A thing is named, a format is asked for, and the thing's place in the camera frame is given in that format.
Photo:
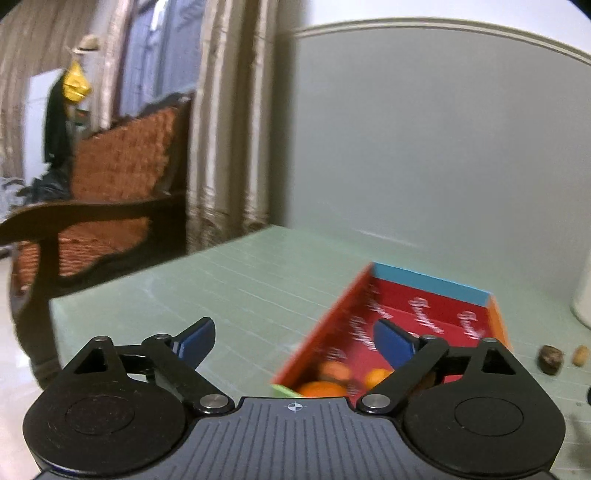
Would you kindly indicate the orange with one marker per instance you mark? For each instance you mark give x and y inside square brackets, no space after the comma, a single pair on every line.
[321,390]
[378,377]

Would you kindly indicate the white refrigerator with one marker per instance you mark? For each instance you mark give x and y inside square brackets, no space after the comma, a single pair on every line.
[37,120]

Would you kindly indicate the brown patterned curtain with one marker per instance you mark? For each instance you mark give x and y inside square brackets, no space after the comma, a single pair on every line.
[27,83]

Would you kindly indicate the black bag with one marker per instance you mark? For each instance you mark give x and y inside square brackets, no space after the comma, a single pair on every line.
[48,184]

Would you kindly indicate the brownish orange fruit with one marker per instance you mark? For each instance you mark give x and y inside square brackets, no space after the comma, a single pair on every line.
[337,371]

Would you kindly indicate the white container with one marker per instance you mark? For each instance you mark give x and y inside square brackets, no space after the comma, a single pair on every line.
[582,286]

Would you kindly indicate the dark wooden sofa orange cushions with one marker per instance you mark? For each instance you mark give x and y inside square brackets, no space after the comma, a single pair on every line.
[111,184]

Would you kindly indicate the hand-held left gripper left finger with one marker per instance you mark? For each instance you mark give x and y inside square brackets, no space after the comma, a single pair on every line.
[196,345]

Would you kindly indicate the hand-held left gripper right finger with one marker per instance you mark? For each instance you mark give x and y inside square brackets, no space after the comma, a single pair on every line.
[392,345]

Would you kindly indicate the yellow plastic bag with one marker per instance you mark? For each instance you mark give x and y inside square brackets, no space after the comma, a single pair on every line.
[76,85]

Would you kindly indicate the straw hat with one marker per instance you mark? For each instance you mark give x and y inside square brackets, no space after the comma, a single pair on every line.
[85,45]

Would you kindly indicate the beige satin curtain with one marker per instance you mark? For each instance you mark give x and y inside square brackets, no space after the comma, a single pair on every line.
[231,129]

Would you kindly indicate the colourful cardboard box red inside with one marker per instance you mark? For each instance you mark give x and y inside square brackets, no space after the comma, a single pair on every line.
[415,314]

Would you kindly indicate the small tan nut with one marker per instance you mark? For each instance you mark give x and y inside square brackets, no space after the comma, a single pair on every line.
[580,355]

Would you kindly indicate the brown walnut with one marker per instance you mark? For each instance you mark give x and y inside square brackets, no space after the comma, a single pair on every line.
[550,356]

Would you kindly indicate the black hanging garment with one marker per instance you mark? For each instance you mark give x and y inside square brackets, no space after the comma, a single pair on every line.
[57,124]

